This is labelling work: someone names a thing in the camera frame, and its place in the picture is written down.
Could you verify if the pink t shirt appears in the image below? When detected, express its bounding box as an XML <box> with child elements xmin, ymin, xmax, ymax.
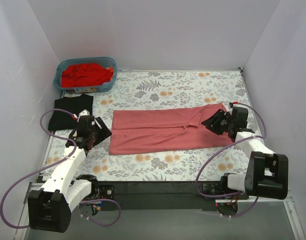
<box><xmin>109</xmin><ymin>103</ymin><xmax>232</xmax><ymax>155</ymax></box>

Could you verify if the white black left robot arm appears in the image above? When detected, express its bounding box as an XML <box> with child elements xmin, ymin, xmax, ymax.
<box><xmin>27</xmin><ymin>114</ymin><xmax>112</xmax><ymax>233</ymax></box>

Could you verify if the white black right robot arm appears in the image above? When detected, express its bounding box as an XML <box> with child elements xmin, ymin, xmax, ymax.
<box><xmin>200</xmin><ymin>101</ymin><xmax>289</xmax><ymax>200</ymax></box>

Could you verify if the folded black t shirt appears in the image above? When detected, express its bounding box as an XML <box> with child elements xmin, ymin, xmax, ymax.
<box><xmin>47</xmin><ymin>94</ymin><xmax>94</xmax><ymax>131</ymax></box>

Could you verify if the floral patterned table mat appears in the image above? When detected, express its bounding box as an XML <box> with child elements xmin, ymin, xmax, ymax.
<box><xmin>39</xmin><ymin>70</ymin><xmax>273</xmax><ymax>182</ymax></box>

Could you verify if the teal plastic laundry basket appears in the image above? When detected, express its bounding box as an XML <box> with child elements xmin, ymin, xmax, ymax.
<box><xmin>53</xmin><ymin>57</ymin><xmax>117</xmax><ymax>94</ymax></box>

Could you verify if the red t shirt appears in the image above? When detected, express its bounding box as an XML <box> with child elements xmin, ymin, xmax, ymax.
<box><xmin>60</xmin><ymin>63</ymin><xmax>114</xmax><ymax>88</ymax></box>

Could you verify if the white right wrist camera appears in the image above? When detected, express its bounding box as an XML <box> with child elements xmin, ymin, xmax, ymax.
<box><xmin>224</xmin><ymin>101</ymin><xmax>239</xmax><ymax>121</ymax></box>

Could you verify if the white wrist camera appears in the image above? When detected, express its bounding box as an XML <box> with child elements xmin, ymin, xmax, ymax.
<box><xmin>72</xmin><ymin>109</ymin><xmax>90</xmax><ymax>122</ymax></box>
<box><xmin>224</xmin><ymin>101</ymin><xmax>239</xmax><ymax>121</ymax></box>

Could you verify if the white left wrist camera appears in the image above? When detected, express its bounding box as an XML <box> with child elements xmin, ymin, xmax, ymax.
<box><xmin>72</xmin><ymin>109</ymin><xmax>90</xmax><ymax>122</ymax></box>

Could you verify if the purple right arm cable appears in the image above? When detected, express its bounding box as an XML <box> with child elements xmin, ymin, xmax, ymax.
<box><xmin>194</xmin><ymin>101</ymin><xmax>268</xmax><ymax>218</ymax></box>

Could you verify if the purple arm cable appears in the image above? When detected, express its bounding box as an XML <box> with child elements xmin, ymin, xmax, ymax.
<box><xmin>0</xmin><ymin>108</ymin><xmax>122</xmax><ymax>229</ymax></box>
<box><xmin>194</xmin><ymin>101</ymin><xmax>268</xmax><ymax>218</ymax></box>

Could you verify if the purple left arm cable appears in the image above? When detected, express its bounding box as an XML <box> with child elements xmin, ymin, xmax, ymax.
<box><xmin>0</xmin><ymin>108</ymin><xmax>122</xmax><ymax>229</ymax></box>

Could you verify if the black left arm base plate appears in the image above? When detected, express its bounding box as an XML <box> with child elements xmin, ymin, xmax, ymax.
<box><xmin>94</xmin><ymin>184</ymin><xmax>116</xmax><ymax>200</ymax></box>

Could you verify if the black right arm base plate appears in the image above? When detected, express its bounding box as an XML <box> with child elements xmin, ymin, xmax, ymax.
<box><xmin>198</xmin><ymin>181</ymin><xmax>250</xmax><ymax>203</ymax></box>

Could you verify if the aluminium frame rail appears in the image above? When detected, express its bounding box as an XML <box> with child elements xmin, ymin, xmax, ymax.
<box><xmin>15</xmin><ymin>181</ymin><xmax>305</xmax><ymax>240</ymax></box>

